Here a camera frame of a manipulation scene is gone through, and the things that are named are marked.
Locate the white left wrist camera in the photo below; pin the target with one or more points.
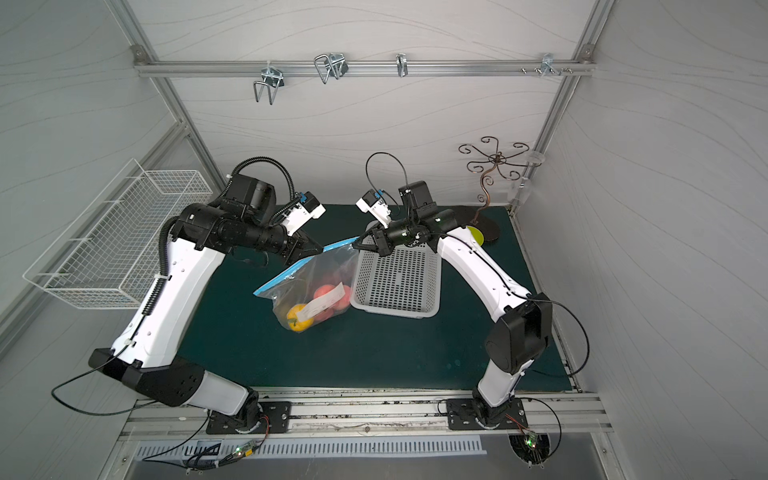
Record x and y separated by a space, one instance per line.
307 207

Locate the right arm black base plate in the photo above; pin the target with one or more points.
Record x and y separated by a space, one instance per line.
469 414

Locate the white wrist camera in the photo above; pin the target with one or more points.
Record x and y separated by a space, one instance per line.
373 203
307 207

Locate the metal hook middle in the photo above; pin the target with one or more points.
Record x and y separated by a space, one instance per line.
330 65

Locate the green plastic bowl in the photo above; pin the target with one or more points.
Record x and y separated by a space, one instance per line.
477 235

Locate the metal hook small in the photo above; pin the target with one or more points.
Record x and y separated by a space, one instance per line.
401 65

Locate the pink peach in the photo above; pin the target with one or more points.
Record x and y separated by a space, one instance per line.
326 300
344 302

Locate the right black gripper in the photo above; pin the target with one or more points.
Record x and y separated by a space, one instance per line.
380 238

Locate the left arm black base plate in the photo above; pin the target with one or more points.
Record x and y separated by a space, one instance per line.
276 417

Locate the metal bracket right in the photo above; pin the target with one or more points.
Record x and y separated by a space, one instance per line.
547 67

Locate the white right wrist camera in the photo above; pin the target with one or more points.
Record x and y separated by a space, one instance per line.
373 203

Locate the aluminium crossbar rail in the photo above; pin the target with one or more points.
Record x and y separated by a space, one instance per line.
357 68

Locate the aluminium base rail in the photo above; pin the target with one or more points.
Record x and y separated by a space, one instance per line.
327 412

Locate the white wire wall basket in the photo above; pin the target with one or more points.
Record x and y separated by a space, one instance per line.
107 258

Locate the white vented cable duct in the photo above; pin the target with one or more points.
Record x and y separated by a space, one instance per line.
307 448

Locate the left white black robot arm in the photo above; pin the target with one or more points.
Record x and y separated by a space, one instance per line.
191 247

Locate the clear zip-top bag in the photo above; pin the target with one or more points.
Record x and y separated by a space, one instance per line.
299 282

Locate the metal hook left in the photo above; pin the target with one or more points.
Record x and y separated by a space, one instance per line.
272 79

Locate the yellow peach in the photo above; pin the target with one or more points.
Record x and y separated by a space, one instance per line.
295 322

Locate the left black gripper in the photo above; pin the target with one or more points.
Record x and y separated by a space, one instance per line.
299 245

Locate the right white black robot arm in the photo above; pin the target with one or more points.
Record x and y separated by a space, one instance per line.
522 322

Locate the bronze wire jewelry stand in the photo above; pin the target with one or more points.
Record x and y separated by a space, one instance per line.
509 167

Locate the white perforated plastic basket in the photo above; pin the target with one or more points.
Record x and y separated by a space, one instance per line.
404 284

